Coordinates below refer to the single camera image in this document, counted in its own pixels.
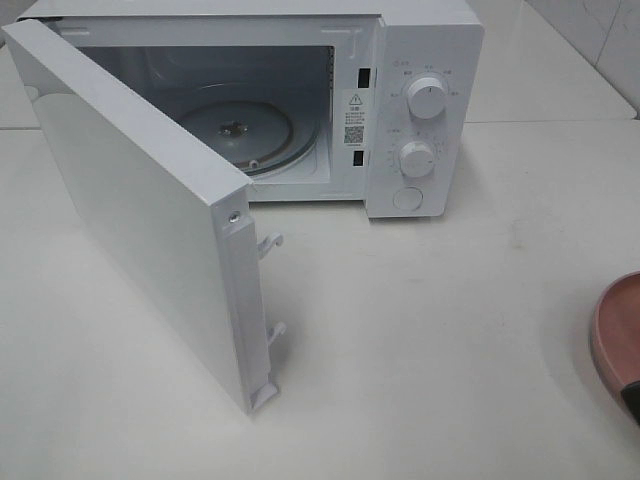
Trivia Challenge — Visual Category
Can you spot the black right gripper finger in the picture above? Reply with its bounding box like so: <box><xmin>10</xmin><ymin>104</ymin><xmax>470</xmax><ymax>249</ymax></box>
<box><xmin>620</xmin><ymin>381</ymin><xmax>640</xmax><ymax>415</ymax></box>

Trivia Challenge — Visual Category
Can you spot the pink plate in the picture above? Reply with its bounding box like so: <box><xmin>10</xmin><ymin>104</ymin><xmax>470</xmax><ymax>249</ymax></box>
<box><xmin>590</xmin><ymin>272</ymin><xmax>639</xmax><ymax>423</ymax></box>

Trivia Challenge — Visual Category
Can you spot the round white door button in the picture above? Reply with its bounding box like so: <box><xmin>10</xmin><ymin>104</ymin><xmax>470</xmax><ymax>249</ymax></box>
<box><xmin>393</xmin><ymin>187</ymin><xmax>423</xmax><ymax>211</ymax></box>

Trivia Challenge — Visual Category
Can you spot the white timer knob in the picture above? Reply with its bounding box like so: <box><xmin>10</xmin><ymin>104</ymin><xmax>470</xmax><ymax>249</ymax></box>
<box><xmin>399</xmin><ymin>141</ymin><xmax>435</xmax><ymax>178</ymax></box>

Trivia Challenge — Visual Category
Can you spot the white microwave door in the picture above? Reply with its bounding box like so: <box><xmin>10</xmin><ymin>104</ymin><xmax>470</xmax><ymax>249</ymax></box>
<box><xmin>4</xmin><ymin>20</ymin><xmax>285</xmax><ymax>413</ymax></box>

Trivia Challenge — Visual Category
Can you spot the upper white power knob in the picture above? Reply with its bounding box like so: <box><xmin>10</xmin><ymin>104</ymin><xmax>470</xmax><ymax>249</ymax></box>
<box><xmin>406</xmin><ymin>74</ymin><xmax>448</xmax><ymax>120</ymax></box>

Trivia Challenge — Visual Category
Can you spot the white microwave oven body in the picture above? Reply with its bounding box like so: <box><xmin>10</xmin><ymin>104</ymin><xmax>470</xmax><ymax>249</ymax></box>
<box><xmin>12</xmin><ymin>1</ymin><xmax>484</xmax><ymax>218</ymax></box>

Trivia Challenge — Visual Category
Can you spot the glass microwave turntable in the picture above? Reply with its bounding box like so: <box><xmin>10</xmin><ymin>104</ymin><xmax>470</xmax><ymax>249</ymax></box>
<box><xmin>178</xmin><ymin>101</ymin><xmax>319</xmax><ymax>176</ymax></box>

